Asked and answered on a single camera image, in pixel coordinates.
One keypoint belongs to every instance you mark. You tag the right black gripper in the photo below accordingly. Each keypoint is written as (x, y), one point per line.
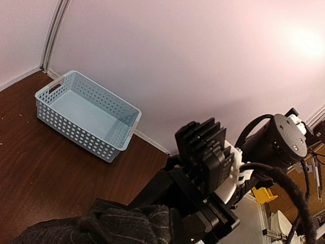
(204, 218)

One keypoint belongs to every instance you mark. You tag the black pinstriped long sleeve shirt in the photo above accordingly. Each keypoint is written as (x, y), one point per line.
(111, 222)

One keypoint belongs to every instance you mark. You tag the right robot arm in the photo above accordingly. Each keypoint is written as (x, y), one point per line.
(269, 141)

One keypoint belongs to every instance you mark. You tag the light blue perforated plastic basket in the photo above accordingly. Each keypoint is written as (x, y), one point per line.
(88, 114)

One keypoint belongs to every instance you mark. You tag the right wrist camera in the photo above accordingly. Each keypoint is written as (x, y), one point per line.
(214, 164)

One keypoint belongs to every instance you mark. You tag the right aluminium corner post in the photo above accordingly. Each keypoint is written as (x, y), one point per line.
(52, 34)

